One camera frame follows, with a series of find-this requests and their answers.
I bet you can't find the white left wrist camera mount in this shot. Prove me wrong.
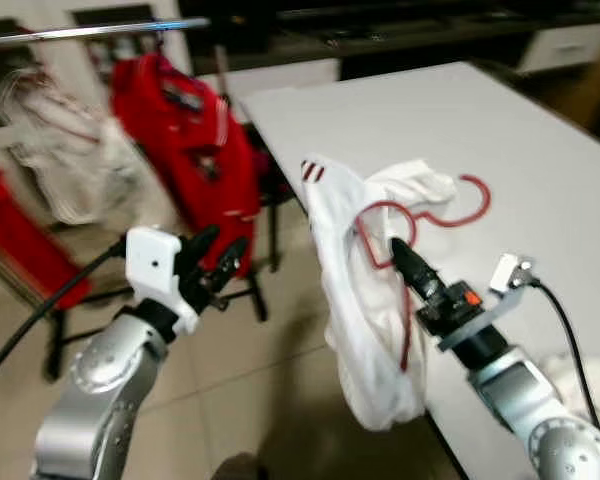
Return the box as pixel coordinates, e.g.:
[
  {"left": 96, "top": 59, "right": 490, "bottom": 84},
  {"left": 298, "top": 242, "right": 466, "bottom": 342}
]
[{"left": 125, "top": 227, "right": 203, "bottom": 337}]

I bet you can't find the silver clothes rack rail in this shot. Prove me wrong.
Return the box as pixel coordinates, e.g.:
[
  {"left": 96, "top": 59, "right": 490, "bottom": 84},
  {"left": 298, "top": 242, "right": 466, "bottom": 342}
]
[{"left": 0, "top": 17, "right": 213, "bottom": 48}]

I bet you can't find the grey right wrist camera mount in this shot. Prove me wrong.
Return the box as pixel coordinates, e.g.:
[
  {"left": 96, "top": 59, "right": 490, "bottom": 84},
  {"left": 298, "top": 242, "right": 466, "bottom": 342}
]
[{"left": 435, "top": 253, "right": 537, "bottom": 353}]

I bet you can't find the plain red shirt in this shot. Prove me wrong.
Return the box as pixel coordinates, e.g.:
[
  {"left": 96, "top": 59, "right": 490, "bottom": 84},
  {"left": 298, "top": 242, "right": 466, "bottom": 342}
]
[{"left": 0, "top": 160, "right": 93, "bottom": 311}]

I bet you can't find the dark counter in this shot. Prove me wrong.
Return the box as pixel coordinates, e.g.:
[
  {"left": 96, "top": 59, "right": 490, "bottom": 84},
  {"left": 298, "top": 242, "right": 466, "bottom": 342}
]
[{"left": 180, "top": 0, "right": 600, "bottom": 76}]

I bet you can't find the black clothes rack frame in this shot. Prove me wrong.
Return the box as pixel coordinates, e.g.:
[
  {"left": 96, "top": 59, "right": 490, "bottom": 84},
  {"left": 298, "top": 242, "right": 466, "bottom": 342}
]
[{"left": 45, "top": 150, "right": 281, "bottom": 381}]

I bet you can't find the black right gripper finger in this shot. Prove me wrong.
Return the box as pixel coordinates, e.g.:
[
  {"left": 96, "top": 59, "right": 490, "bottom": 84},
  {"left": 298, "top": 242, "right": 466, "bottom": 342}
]
[
  {"left": 390, "top": 238, "right": 428, "bottom": 299},
  {"left": 398, "top": 238, "right": 443, "bottom": 293}
]

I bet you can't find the thick red hanger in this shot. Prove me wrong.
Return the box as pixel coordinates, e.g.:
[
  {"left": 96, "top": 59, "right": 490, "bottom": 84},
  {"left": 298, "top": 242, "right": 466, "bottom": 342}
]
[{"left": 355, "top": 174, "right": 493, "bottom": 373}]

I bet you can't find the red polo shirt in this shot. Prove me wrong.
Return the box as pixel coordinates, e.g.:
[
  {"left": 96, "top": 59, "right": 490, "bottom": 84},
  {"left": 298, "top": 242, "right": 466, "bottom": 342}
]
[{"left": 110, "top": 52, "right": 263, "bottom": 279}]

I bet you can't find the white table black frame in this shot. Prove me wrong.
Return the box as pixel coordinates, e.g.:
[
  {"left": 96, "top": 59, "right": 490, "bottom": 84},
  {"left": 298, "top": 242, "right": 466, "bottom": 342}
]
[{"left": 240, "top": 62, "right": 600, "bottom": 480}]

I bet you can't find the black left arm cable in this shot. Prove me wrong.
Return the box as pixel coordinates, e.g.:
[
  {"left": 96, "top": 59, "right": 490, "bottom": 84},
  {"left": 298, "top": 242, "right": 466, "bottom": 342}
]
[{"left": 0, "top": 238, "right": 129, "bottom": 393}]

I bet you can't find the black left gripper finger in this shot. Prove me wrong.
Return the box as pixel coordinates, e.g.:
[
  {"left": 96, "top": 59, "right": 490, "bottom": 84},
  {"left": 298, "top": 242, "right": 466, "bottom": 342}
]
[
  {"left": 212, "top": 236, "right": 251, "bottom": 286},
  {"left": 185, "top": 224, "right": 223, "bottom": 273}
]

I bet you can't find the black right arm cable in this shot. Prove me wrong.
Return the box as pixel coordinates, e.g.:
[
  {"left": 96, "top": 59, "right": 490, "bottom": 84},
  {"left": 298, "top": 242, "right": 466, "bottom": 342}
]
[{"left": 525, "top": 278, "right": 600, "bottom": 433}]

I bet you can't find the white t-shirt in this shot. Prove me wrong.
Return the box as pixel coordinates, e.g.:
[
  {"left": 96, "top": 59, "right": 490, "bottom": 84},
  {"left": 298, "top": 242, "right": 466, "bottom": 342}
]
[{"left": 300, "top": 155, "right": 463, "bottom": 433}]

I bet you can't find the cream white garment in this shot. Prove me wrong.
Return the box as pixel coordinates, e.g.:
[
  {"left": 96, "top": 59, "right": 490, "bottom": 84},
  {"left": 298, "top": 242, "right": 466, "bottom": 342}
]
[{"left": 0, "top": 68, "right": 153, "bottom": 229}]

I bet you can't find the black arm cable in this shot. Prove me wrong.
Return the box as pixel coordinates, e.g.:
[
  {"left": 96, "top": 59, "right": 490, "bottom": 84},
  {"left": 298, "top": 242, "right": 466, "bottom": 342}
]
[
  {"left": 0, "top": 238, "right": 129, "bottom": 393},
  {"left": 525, "top": 278, "right": 600, "bottom": 433}
]

